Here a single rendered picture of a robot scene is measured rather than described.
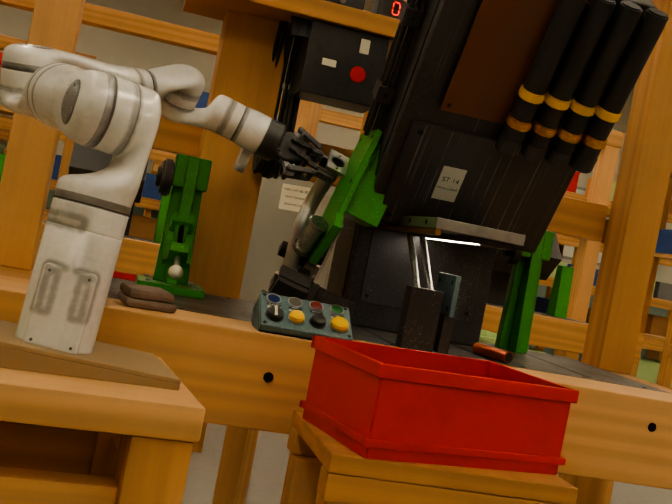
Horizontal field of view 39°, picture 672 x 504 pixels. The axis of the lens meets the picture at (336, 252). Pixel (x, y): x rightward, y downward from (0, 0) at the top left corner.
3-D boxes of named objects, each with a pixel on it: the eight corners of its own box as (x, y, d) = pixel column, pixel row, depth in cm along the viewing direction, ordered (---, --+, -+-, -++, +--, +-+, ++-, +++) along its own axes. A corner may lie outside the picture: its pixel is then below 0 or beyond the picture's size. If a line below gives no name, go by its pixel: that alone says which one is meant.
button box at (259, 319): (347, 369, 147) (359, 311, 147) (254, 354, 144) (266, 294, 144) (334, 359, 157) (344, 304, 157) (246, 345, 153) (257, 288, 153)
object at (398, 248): (479, 348, 194) (510, 186, 194) (338, 323, 187) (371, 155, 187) (448, 335, 212) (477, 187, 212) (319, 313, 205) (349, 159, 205)
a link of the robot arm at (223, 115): (223, 153, 175) (244, 114, 171) (147, 115, 172) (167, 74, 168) (227, 139, 181) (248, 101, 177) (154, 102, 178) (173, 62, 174)
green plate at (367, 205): (366, 252, 171) (416, 149, 171) (327, 232, 169) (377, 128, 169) (351, 249, 182) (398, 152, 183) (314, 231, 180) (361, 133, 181)
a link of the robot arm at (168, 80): (217, 81, 172) (159, 74, 161) (196, 121, 176) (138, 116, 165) (195, 60, 175) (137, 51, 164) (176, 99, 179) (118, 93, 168)
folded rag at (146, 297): (116, 298, 152) (119, 280, 152) (164, 306, 155) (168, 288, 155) (124, 306, 143) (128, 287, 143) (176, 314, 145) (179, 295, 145)
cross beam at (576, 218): (602, 241, 232) (609, 206, 232) (63, 129, 202) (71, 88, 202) (592, 241, 237) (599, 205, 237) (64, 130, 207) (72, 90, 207)
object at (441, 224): (522, 253, 158) (526, 235, 158) (433, 235, 155) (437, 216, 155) (444, 243, 196) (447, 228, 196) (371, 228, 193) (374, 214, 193)
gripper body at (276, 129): (262, 133, 171) (308, 157, 173) (272, 107, 177) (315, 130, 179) (246, 161, 176) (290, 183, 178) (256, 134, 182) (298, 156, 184)
